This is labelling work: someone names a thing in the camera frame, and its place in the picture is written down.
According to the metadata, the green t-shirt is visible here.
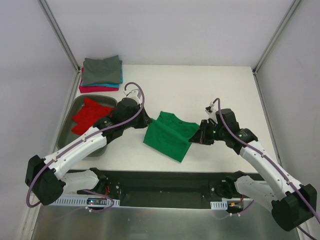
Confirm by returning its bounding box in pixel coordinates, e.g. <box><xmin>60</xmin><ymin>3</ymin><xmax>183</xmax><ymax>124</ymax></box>
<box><xmin>143</xmin><ymin>111</ymin><xmax>200</xmax><ymax>163</ymax></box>

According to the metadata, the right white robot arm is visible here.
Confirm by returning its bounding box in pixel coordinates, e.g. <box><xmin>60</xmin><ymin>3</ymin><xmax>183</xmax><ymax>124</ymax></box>
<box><xmin>189</xmin><ymin>105</ymin><xmax>320</xmax><ymax>232</ymax></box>

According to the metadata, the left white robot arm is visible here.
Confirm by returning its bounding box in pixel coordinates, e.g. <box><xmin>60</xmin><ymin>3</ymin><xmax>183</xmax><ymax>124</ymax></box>
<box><xmin>25</xmin><ymin>97</ymin><xmax>152</xmax><ymax>206</ymax></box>

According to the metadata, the folded teal t-shirt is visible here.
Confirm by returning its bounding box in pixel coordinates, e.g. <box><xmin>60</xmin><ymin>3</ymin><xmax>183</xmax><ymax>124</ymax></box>
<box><xmin>101</xmin><ymin>65</ymin><xmax>124</xmax><ymax>88</ymax></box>

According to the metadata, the red t-shirt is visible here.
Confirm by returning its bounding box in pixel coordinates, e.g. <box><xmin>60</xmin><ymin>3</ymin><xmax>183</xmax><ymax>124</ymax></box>
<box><xmin>71</xmin><ymin>97</ymin><xmax>115</xmax><ymax>136</ymax></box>

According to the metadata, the folded magenta t-shirt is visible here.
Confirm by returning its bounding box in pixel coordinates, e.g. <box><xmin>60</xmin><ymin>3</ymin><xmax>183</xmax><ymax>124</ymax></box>
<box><xmin>78</xmin><ymin>75</ymin><xmax>124</xmax><ymax>94</ymax></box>

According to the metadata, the folded grey t-shirt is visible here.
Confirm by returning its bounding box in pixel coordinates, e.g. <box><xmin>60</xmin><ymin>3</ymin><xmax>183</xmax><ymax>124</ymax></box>
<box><xmin>82</xmin><ymin>55</ymin><xmax>122</xmax><ymax>86</ymax></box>

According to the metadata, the grey plastic tray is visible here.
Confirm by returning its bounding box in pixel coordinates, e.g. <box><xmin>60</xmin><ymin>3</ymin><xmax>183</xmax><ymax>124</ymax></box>
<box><xmin>56</xmin><ymin>94</ymin><xmax>118</xmax><ymax>150</ymax></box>

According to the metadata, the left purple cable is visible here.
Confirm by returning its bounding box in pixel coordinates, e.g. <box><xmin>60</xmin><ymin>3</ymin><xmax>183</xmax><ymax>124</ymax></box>
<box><xmin>26</xmin><ymin>81</ymin><xmax>146</xmax><ymax>209</ymax></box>

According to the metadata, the purple cable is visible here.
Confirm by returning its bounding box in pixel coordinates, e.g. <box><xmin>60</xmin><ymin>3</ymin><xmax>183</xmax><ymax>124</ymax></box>
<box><xmin>214</xmin><ymin>97</ymin><xmax>320</xmax><ymax>240</ymax></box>
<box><xmin>26</xmin><ymin>81</ymin><xmax>146</xmax><ymax>209</ymax></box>

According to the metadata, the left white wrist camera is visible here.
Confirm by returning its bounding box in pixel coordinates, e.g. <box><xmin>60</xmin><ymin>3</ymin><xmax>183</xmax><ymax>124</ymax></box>
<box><xmin>123</xmin><ymin>88</ymin><xmax>142</xmax><ymax>105</ymax></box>

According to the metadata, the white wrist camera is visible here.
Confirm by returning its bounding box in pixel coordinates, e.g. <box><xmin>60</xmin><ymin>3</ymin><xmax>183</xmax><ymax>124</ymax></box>
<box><xmin>123</xmin><ymin>88</ymin><xmax>142</xmax><ymax>105</ymax></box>
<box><xmin>205</xmin><ymin>100</ymin><xmax>218</xmax><ymax>117</ymax></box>

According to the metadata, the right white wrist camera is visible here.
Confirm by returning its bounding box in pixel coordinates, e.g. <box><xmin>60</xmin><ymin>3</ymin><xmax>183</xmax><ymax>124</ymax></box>
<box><xmin>205</xmin><ymin>100</ymin><xmax>218</xmax><ymax>117</ymax></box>

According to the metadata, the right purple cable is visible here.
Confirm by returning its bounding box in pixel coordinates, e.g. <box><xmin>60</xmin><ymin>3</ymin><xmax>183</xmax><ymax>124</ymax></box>
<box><xmin>214</xmin><ymin>97</ymin><xmax>320</xmax><ymax>240</ymax></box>

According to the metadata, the right white cable duct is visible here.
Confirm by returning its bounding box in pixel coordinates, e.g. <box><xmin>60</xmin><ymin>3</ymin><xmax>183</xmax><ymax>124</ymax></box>
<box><xmin>210</xmin><ymin>200</ymin><xmax>228</xmax><ymax>211</ymax></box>

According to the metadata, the white cable duct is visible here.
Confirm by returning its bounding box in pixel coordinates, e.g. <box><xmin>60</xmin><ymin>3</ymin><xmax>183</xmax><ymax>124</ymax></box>
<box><xmin>210</xmin><ymin>200</ymin><xmax>228</xmax><ymax>211</ymax></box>
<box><xmin>50</xmin><ymin>196</ymin><xmax>120</xmax><ymax>208</ymax></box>

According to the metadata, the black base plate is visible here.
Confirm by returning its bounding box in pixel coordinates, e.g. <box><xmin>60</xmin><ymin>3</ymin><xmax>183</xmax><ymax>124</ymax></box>
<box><xmin>67</xmin><ymin>169</ymin><xmax>266</xmax><ymax>210</ymax></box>

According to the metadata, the left white cable duct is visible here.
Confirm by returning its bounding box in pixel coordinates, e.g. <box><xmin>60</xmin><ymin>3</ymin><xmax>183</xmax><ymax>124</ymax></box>
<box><xmin>50</xmin><ymin>196</ymin><xmax>120</xmax><ymax>208</ymax></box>

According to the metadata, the left aluminium frame post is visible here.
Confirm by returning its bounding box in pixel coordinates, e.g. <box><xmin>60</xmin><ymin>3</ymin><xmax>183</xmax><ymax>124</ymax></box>
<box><xmin>37</xmin><ymin>0</ymin><xmax>80</xmax><ymax>73</ymax></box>

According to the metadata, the aluminium frame post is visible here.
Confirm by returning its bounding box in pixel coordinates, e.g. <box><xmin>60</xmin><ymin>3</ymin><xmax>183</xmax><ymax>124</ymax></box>
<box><xmin>37</xmin><ymin>0</ymin><xmax>80</xmax><ymax>73</ymax></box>
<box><xmin>252</xmin><ymin>0</ymin><xmax>303</xmax><ymax>76</ymax></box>

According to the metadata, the right aluminium frame post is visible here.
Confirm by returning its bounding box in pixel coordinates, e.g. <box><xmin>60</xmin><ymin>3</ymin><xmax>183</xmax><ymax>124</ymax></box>
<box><xmin>252</xmin><ymin>0</ymin><xmax>303</xmax><ymax>76</ymax></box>

